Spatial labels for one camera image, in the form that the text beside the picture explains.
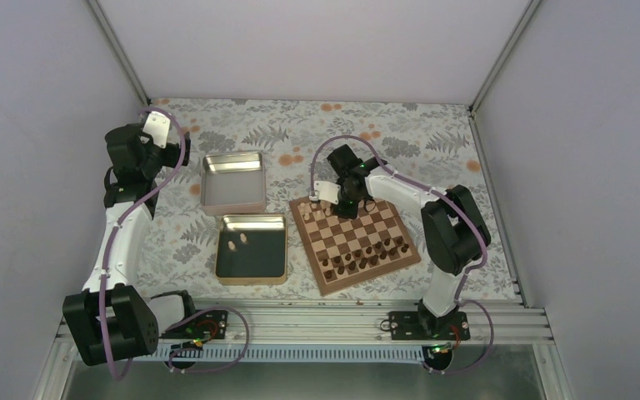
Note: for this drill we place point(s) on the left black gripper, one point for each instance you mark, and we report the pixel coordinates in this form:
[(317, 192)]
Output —
[(172, 155)]

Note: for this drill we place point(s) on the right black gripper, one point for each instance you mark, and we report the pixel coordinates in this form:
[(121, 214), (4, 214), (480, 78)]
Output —
[(350, 213)]

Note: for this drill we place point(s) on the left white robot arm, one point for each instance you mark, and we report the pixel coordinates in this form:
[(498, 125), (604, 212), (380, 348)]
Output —
[(109, 319)]

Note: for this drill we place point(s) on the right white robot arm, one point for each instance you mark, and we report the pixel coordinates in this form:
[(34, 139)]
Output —
[(455, 235)]

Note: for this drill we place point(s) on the wooden chess board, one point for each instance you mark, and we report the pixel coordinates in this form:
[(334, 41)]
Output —
[(346, 252)]

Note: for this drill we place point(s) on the gold tin with pieces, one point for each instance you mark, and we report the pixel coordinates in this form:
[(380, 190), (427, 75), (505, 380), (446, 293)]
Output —
[(263, 260)]

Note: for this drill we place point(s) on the floral table mat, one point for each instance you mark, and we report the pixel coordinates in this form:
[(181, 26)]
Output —
[(432, 144)]

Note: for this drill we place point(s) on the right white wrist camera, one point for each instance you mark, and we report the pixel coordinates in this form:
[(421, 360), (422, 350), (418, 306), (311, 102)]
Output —
[(325, 191)]

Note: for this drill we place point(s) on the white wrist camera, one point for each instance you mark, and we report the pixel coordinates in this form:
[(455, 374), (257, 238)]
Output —
[(157, 126), (325, 191)]

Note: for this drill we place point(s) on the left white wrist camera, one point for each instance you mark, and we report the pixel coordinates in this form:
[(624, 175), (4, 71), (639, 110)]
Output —
[(157, 126)]

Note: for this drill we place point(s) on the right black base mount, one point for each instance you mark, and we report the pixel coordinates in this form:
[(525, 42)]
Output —
[(419, 326)]

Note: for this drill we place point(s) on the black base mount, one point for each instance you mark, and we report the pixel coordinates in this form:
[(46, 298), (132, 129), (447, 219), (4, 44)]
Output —
[(173, 307), (419, 326)]

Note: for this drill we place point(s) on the aluminium corner frame post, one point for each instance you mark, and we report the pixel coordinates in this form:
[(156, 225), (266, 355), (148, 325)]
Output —
[(120, 56)]

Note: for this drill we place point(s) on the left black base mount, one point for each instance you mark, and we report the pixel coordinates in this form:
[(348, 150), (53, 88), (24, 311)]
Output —
[(173, 307)]

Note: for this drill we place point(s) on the aluminium front rail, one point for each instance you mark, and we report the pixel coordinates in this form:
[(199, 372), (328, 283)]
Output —
[(348, 333)]

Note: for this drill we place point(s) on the right aluminium frame post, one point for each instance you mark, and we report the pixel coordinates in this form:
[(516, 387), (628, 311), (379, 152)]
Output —
[(519, 29)]

